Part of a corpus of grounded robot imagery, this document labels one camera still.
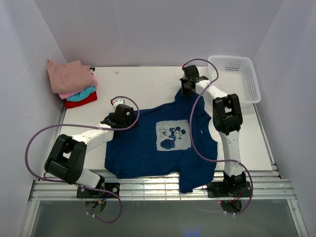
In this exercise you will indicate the teal folded t shirt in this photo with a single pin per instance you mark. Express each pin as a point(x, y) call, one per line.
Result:
point(82, 95)

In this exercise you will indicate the pink folded t shirt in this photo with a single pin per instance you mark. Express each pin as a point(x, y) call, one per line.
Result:
point(67, 95)

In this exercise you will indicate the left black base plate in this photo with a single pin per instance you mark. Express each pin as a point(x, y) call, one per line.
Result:
point(106, 190)

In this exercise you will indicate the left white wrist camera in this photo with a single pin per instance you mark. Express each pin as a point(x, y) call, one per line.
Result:
point(116, 102)

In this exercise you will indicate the blue printed t shirt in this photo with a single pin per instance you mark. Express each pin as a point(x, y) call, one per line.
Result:
point(163, 143)

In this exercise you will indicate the aluminium rail frame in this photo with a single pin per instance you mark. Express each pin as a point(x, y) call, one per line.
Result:
point(267, 185)

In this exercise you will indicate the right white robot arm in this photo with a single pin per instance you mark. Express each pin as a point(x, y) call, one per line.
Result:
point(227, 120)

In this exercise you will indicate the red folded t shirt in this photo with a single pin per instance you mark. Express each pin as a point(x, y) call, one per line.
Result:
point(92, 97)

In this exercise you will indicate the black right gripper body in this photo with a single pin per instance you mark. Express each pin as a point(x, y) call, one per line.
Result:
point(184, 88)

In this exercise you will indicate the beige folded t shirt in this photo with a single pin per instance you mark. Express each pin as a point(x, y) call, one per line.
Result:
point(70, 77)

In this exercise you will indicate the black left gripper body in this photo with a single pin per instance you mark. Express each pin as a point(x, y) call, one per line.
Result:
point(130, 122)

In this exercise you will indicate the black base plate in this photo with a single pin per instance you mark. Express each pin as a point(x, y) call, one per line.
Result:
point(106, 190)
point(220, 190)

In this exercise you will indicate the white plastic basket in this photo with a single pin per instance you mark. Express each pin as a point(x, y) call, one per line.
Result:
point(236, 75)

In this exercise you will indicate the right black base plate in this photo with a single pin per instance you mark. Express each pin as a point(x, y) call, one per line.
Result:
point(220, 190)

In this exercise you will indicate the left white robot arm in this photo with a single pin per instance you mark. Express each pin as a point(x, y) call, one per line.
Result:
point(66, 159)

